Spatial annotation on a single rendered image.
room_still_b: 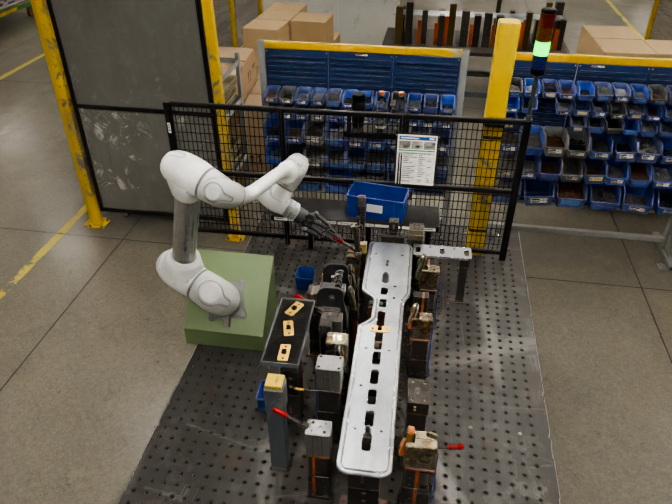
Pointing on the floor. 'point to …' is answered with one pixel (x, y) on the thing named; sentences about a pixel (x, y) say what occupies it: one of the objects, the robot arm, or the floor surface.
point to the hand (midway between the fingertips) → (332, 235)
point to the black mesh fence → (350, 159)
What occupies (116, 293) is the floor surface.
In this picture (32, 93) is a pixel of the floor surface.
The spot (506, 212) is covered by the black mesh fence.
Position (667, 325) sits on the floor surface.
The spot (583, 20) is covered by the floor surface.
